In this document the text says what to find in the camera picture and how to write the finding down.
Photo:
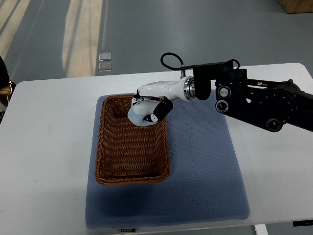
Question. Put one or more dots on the brown wicker basket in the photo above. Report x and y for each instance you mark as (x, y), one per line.
(127, 154)

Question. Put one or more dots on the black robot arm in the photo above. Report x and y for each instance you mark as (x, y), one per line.
(265, 104)

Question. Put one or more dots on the upper metal floor plate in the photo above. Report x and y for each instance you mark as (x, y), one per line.
(105, 56)

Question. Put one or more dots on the dark object at left edge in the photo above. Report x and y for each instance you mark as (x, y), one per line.
(7, 86)

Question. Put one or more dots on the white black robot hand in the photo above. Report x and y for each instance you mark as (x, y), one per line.
(165, 92)

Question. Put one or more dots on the white table leg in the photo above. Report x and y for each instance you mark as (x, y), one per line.
(260, 229)

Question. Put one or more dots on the black mat label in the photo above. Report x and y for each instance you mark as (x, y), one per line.
(128, 230)

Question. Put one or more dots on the wooden box corner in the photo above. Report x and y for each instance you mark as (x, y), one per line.
(297, 6)

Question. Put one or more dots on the black table control panel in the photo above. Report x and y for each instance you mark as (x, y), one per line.
(302, 223)

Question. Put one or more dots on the lower metal floor plate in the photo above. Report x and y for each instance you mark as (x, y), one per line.
(105, 66)

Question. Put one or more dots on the blue textured mat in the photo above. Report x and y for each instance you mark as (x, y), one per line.
(205, 183)

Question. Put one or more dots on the metal floor plate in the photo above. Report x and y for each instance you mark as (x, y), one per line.
(105, 56)
(105, 66)

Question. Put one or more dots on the light blue plush toy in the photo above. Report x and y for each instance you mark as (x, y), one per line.
(141, 114)

